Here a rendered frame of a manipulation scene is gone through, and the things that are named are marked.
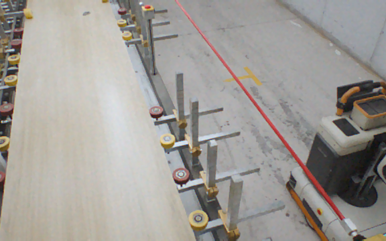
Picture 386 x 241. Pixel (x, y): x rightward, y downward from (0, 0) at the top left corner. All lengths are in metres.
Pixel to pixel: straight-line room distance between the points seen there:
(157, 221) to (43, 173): 0.61
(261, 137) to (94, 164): 1.81
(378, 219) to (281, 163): 0.89
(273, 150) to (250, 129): 0.32
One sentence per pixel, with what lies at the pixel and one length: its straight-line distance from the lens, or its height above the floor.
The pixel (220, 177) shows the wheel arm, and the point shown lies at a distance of 1.69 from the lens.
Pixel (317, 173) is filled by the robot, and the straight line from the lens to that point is 2.33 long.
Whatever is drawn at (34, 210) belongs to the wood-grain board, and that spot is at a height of 0.90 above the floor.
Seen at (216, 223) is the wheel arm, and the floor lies 0.83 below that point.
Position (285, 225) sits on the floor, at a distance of 2.57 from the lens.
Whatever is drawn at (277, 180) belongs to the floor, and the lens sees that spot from 2.80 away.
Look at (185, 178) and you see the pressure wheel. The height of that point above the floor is 0.91.
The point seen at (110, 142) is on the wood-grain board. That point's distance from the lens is 1.79.
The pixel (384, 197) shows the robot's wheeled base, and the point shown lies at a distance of 2.59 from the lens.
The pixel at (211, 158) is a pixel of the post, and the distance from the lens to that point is 1.48.
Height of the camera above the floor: 2.11
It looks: 41 degrees down
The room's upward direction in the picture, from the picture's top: straight up
